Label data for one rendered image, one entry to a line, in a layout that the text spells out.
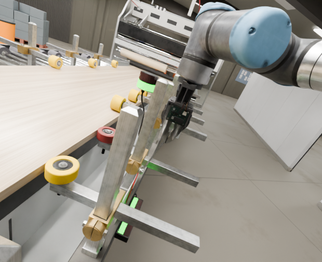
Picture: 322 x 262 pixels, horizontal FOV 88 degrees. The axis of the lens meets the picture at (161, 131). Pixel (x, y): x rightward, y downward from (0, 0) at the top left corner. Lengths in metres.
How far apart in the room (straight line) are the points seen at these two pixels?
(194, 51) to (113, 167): 0.32
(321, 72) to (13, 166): 0.66
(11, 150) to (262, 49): 0.61
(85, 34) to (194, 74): 11.03
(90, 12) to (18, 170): 11.03
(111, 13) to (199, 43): 11.00
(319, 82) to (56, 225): 0.81
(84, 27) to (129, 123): 11.12
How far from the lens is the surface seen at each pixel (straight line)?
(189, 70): 0.44
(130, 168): 0.64
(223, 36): 0.37
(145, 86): 0.53
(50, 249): 0.71
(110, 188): 0.40
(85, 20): 11.38
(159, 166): 0.68
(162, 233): 0.52
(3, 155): 0.57
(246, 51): 0.34
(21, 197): 0.56
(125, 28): 3.09
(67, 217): 0.77
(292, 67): 0.43
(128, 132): 0.31
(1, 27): 5.94
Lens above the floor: 1.25
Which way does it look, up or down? 23 degrees down
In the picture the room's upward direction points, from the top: 21 degrees clockwise
